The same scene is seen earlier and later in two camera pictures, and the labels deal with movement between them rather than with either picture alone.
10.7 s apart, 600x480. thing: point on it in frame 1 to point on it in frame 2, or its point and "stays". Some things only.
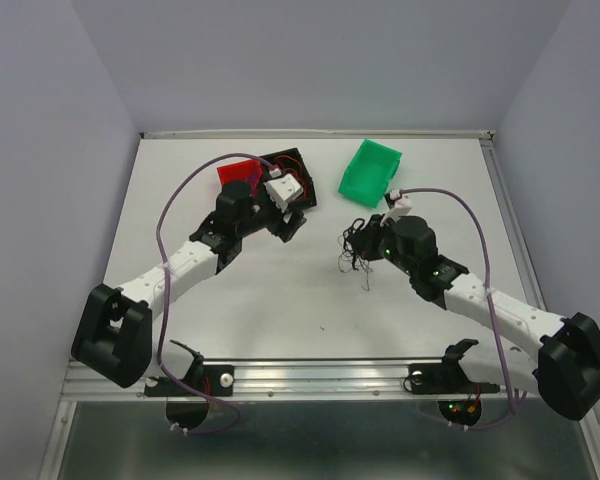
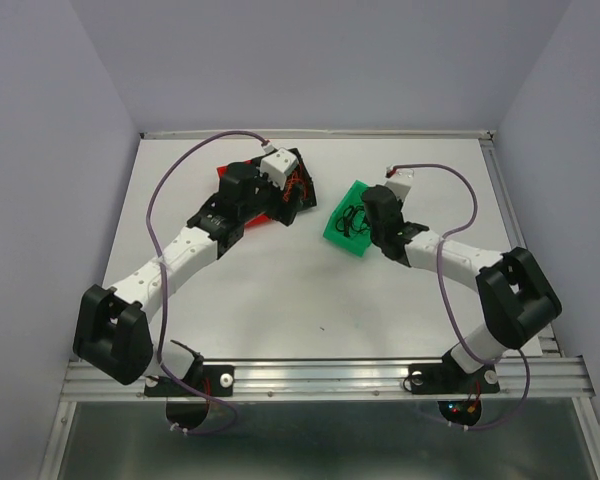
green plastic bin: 368,176 to 348,225
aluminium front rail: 287,379 stays
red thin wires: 300,173 stays
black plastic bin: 290,162 stays
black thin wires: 349,258 to 353,219
